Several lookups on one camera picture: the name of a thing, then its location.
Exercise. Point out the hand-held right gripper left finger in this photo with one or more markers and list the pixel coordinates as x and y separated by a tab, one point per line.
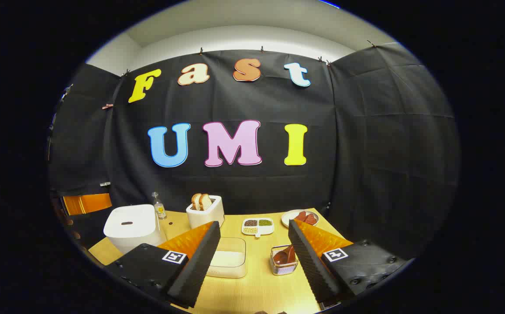
195	266

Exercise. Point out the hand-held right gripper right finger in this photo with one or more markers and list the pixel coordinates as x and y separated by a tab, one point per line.
311	266

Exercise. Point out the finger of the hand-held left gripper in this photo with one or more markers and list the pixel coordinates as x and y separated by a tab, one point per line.
86	204

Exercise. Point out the brown wooden spoon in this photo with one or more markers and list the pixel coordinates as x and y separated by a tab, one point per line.
283	256

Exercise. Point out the clear rice container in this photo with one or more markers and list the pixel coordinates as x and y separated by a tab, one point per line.
230	259

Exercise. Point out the white rice cooker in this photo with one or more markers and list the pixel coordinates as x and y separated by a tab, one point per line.
132	226

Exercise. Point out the red meat slice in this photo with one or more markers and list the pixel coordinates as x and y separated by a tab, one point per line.
311	219
300	216

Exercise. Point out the white toaster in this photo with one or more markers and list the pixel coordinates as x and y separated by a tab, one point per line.
206	217

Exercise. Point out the white round plate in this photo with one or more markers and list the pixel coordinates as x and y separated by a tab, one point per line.
288	219

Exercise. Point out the toasted bread slice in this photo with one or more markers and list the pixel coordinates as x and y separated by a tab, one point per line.
206	202
196	201

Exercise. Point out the white divided bean dish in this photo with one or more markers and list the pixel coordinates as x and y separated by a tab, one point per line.
257	226

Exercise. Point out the small glass bottle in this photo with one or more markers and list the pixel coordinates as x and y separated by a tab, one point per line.
159	209

